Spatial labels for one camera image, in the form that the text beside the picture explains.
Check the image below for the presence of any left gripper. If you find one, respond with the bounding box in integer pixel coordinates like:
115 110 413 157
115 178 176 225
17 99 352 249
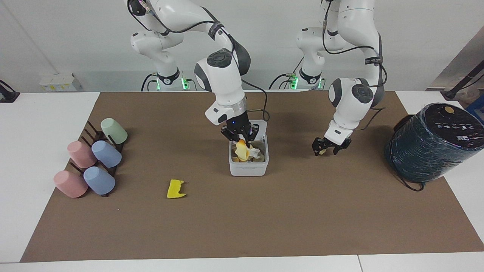
312 136 352 156

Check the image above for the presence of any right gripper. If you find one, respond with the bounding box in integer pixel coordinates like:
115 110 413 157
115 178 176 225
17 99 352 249
221 110 260 144

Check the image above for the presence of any yellow orange paper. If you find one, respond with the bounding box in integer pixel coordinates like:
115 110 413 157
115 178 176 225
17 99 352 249
234 139 252 162

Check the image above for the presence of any white square bin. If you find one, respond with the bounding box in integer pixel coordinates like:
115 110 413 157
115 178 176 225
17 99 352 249
228 120 270 177

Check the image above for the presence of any yellow sponge piece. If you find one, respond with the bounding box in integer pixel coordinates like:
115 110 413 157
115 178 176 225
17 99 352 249
167 179 187 199

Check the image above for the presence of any black wrapped cylinder appliance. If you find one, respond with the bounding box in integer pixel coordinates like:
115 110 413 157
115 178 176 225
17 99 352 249
384 102 484 184

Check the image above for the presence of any green cup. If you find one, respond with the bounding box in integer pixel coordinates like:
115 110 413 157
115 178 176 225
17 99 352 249
100 117 129 145

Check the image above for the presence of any blue cup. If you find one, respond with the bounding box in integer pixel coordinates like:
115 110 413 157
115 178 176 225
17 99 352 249
91 140 123 168
83 166 116 196

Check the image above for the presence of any dark brown cup rack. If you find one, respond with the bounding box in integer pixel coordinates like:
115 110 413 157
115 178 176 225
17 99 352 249
69 121 127 198

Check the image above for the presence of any black stand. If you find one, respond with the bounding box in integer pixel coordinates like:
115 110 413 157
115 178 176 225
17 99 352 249
0 80 20 104
443 62 484 100

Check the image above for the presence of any blue object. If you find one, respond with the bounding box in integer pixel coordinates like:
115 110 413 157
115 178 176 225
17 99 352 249
466 95 484 123

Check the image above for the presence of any pink cup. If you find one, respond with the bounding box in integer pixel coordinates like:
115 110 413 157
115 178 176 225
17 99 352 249
67 141 97 169
53 170 89 199

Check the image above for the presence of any white box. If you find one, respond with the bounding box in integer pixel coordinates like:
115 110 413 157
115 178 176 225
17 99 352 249
39 73 84 93

